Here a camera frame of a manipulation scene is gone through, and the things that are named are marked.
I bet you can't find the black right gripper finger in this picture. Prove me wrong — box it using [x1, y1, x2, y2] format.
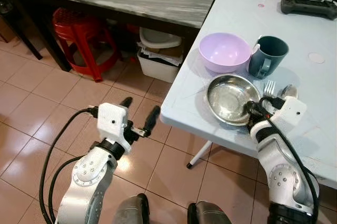
[244, 101, 260, 126]

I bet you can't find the stainless steel bowl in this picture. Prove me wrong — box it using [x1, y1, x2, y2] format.
[206, 74, 262, 127]

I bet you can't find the steel fork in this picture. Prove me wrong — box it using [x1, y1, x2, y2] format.
[262, 79, 277, 101]

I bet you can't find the steel spoon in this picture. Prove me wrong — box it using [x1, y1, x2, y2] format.
[277, 84, 299, 101]

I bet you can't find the white storage box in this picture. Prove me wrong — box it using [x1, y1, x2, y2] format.
[137, 48, 183, 84]

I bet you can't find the dark teal mug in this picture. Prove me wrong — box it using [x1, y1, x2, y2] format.
[248, 35, 290, 80]

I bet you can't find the white table leg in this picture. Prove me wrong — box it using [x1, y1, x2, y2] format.
[186, 140, 214, 170]

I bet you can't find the purple plastic bowl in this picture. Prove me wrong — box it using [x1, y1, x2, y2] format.
[199, 33, 253, 74]

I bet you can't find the white round table cap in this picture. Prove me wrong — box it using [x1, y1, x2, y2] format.
[308, 52, 326, 65]

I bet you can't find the grey left robot leg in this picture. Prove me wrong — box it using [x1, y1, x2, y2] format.
[111, 193, 151, 224]

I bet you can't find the grey robot leg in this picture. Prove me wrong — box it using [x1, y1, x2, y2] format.
[111, 193, 151, 224]
[187, 200, 233, 224]

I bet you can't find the white plastic folding table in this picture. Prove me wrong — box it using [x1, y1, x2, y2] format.
[160, 0, 337, 189]

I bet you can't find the red plastic stool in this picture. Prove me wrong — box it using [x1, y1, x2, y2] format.
[52, 7, 120, 83]

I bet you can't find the black handheld controller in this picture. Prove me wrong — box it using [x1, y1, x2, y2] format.
[280, 0, 337, 21]

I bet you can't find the grey right robot leg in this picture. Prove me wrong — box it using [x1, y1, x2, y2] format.
[187, 200, 233, 224]

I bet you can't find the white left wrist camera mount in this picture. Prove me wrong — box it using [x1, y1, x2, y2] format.
[97, 103, 132, 154]

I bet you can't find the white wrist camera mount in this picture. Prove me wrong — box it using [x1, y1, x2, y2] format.
[97, 103, 132, 154]
[273, 96, 308, 126]

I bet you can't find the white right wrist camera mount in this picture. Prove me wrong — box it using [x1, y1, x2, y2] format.
[273, 96, 308, 126]

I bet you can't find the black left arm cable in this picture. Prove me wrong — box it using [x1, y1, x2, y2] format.
[39, 106, 101, 224]

